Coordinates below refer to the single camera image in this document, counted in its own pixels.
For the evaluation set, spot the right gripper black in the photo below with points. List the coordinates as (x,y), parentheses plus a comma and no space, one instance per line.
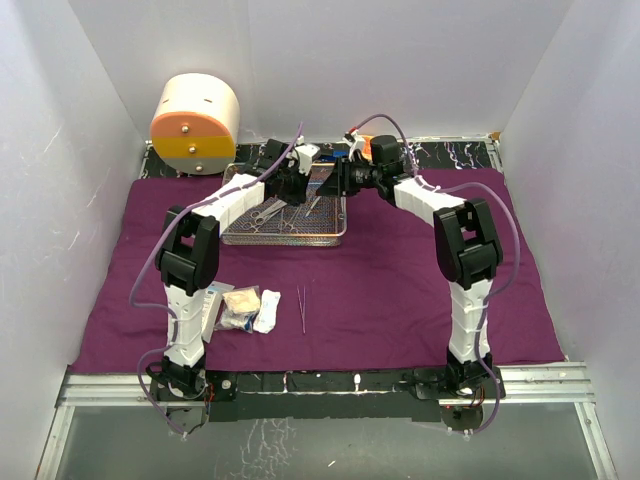
(340,181)

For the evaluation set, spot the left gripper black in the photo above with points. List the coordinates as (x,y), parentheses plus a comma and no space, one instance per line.
(300,197)

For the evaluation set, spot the wire mesh metal tray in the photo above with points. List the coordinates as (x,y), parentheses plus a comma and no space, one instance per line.
(319,222)

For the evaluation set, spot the metal surgical scissors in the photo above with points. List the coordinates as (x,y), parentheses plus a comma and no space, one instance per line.
(257,219)

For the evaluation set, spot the round white drawer box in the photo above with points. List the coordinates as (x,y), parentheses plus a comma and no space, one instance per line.
(196,123)

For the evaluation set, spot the thin metal tweezers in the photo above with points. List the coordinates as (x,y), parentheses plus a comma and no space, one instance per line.
(301,294)

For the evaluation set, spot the purple cloth wrap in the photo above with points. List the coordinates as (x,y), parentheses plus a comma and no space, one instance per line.
(376,301)

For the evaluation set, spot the beige bandage roll packet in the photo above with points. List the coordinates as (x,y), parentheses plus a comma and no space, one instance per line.
(243,301)

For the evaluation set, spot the white gauze packet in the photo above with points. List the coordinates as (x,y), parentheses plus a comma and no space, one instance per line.
(211,307)

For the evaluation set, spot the small blue white packet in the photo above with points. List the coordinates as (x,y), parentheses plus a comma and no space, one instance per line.
(230,320)

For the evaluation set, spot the metal forceps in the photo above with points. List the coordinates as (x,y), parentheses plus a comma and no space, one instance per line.
(288,225)

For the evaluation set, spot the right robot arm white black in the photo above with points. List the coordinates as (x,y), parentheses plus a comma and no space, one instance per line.
(468,250)

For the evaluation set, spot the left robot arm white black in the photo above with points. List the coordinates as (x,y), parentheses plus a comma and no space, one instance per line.
(188,259)

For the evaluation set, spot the blue black stapler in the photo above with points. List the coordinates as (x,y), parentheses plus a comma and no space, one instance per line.
(331,153)

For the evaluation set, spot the orange small box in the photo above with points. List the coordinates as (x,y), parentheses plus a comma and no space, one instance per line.
(366,150)

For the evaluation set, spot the metal scalpel handle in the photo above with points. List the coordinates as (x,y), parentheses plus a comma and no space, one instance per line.
(312,206)

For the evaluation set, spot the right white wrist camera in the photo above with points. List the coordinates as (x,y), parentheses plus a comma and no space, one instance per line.
(355,141)

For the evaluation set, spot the black base frame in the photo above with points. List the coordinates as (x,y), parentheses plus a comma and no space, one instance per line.
(418,394)

